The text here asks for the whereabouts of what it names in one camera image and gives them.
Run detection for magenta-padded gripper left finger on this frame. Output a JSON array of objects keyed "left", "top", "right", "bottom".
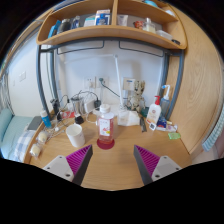
[{"left": 43, "top": 144, "right": 95, "bottom": 187}]

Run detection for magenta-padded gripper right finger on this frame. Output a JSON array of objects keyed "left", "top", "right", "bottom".
[{"left": 133, "top": 144, "right": 183, "bottom": 186}]

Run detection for clear drink bottle white cap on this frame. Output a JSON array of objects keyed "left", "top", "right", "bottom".
[{"left": 96, "top": 103, "right": 115, "bottom": 145}]

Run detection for bagged round white item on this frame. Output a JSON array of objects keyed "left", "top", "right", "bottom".
[
  {"left": 36, "top": 130, "right": 50, "bottom": 145},
  {"left": 29, "top": 143, "right": 43, "bottom": 158}
]

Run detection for small green packet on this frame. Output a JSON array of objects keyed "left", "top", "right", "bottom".
[{"left": 167, "top": 132, "right": 182, "bottom": 141}]

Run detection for white paper cup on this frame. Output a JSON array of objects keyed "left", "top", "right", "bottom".
[{"left": 65, "top": 123, "right": 86, "bottom": 149}]

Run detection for colourful small packets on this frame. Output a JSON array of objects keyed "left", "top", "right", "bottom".
[{"left": 156, "top": 116, "right": 179, "bottom": 133}]

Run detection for grey metal ruler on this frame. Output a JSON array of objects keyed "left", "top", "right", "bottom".
[{"left": 139, "top": 116, "right": 148, "bottom": 134}]

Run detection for flat round red coaster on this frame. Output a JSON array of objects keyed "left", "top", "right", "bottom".
[{"left": 96, "top": 138, "right": 116, "bottom": 151}]

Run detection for blue bottle white cap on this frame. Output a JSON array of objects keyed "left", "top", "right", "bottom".
[{"left": 39, "top": 109, "right": 53, "bottom": 130}]

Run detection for black power adapter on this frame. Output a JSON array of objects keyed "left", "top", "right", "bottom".
[{"left": 73, "top": 114, "right": 85, "bottom": 126}]

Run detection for grey tablet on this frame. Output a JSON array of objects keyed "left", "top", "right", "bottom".
[{"left": 26, "top": 115, "right": 43, "bottom": 132}]

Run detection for red flat packet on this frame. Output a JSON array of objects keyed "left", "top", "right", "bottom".
[{"left": 61, "top": 110, "right": 76, "bottom": 120}]

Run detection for white lotion bottle red pump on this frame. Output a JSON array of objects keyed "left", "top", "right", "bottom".
[{"left": 145, "top": 95, "right": 163, "bottom": 126}]

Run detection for bed with teal bedding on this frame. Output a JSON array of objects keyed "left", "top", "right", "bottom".
[{"left": 0, "top": 108, "right": 43, "bottom": 165}]

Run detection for black handheld trimmer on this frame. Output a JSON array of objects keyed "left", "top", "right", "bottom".
[{"left": 50, "top": 98, "right": 63, "bottom": 122}]

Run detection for striped blue white fabric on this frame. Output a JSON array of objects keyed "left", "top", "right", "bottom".
[{"left": 201, "top": 103, "right": 224, "bottom": 153}]

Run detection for silver metal tumbler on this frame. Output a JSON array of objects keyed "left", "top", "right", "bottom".
[{"left": 71, "top": 94, "right": 84, "bottom": 116}]

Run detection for clear spray bottle white nozzle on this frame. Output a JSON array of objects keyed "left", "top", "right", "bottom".
[{"left": 159, "top": 84, "right": 172, "bottom": 118}]

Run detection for white power bank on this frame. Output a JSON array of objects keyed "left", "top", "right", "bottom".
[{"left": 83, "top": 98, "right": 98, "bottom": 115}]

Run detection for wooden tree creature figurine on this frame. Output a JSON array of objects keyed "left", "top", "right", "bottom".
[{"left": 128, "top": 79, "right": 147, "bottom": 113}]

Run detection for white desk lamp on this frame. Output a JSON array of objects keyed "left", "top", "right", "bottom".
[{"left": 63, "top": 53, "right": 129, "bottom": 111}]

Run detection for wooden shelf unit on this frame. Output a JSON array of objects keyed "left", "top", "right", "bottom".
[{"left": 35, "top": 0, "right": 188, "bottom": 51}]

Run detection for white charging cable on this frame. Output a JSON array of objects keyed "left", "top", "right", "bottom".
[{"left": 46, "top": 119, "right": 73, "bottom": 138}]

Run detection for black power cable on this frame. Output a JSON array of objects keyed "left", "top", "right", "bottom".
[{"left": 78, "top": 89, "right": 100, "bottom": 102}]

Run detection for white wall socket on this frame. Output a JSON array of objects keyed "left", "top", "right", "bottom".
[
  {"left": 97, "top": 75, "right": 110, "bottom": 89},
  {"left": 83, "top": 76, "right": 97, "bottom": 90}
]

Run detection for grey metal desk frame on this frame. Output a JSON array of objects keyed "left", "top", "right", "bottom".
[{"left": 35, "top": 36, "right": 185, "bottom": 122}]

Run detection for white wall box blue mark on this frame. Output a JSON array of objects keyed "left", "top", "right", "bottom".
[{"left": 122, "top": 77, "right": 136, "bottom": 91}]

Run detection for dark green lamp cable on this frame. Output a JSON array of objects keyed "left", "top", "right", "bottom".
[{"left": 98, "top": 77, "right": 121, "bottom": 99}]

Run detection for white wall switch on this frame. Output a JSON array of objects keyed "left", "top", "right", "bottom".
[{"left": 18, "top": 70, "right": 27, "bottom": 83}]

